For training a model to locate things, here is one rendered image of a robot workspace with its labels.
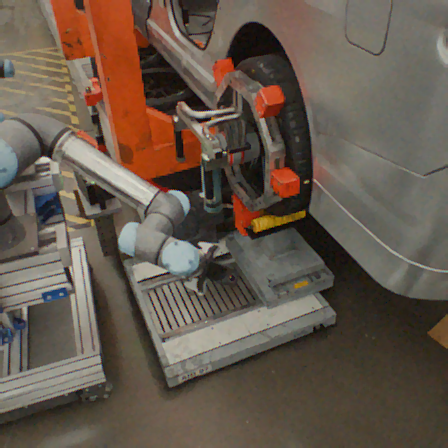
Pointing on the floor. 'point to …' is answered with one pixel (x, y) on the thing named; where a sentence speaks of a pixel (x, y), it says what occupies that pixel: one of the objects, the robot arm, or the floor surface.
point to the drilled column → (107, 237)
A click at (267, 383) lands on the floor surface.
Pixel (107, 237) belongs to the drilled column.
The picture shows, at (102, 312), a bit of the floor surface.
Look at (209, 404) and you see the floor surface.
